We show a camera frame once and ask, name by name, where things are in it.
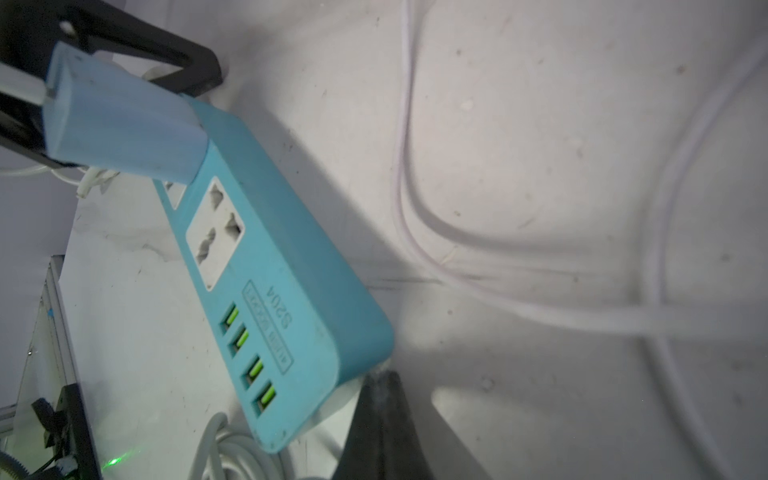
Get white charger cable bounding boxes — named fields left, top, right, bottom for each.
left=392, top=0, right=768, bottom=480

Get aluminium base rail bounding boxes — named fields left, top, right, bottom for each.
left=1, top=255, right=102, bottom=479

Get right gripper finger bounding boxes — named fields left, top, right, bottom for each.
left=333, top=370, right=435, bottom=479

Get bundled white power cord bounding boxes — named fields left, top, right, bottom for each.
left=188, top=412, right=289, bottom=480

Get teal power strip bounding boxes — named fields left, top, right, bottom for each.
left=155, top=100, right=394, bottom=453

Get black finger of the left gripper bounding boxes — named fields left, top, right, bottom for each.
left=1, top=1, right=223, bottom=168

